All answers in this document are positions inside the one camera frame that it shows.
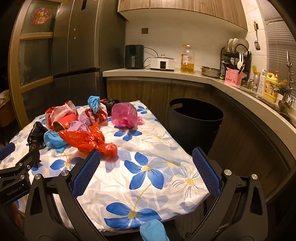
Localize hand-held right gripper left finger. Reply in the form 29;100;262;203
24;149;109;241

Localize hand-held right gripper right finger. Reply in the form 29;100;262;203
180;147;269;241

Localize metal faucet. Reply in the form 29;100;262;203
285;51;296;93

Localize sink caddy with sponge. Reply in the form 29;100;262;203
277;80;292;95

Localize pink plastic bag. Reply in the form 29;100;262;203
111;102;144;128

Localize black trash bin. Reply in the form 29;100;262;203
167;98;224;156

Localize black plastic bag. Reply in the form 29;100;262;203
27;122;48;150
100;98;122;112

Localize red paper cup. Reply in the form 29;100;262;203
52;113;79;132

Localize green beer can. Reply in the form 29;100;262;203
252;74;261;92

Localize dark grey refrigerator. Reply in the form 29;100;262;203
52;0;126;109

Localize wooden wall cabinet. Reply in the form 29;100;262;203
117;0;248;30

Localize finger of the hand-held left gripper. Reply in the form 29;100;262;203
0;142;16;161
0;148;41;183

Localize purple plastic bag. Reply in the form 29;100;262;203
69;113;93;131

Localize pink utensil holder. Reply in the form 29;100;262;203
224;68;247;87

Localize blue crumpled bag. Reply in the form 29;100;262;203
87;95;102;114

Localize white plastic bottle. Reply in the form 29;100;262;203
257;70;267;94

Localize cooking oil bottle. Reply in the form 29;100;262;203
180;45;195;74

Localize metal bowl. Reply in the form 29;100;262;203
200;66;222;78

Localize white rice cooker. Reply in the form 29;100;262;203
150;55;175;71

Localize blue rubber glove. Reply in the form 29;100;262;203
139;219;169;241
44;130;68;153

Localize black air fryer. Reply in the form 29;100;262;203
125;45;145;69

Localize black power cable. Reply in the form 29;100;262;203
143;47;160;69

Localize grey window blinds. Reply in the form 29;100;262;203
258;0;296;77

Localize white rice paddle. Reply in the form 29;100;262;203
237;52;245;70

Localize wooden framed glass door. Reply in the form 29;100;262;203
9;0;63;129

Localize black dish rack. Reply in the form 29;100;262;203
220;38;252;79

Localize red flower door decoration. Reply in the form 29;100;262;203
32;8;51;25

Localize yellow detergent bottle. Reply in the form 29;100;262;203
265;71;280;103

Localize metal slotted spatula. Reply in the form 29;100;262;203
253;21;261;51

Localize red and white plastic bag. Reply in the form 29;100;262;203
45;101;77;130

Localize blue floral tablecloth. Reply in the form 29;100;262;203
0;100;211;232

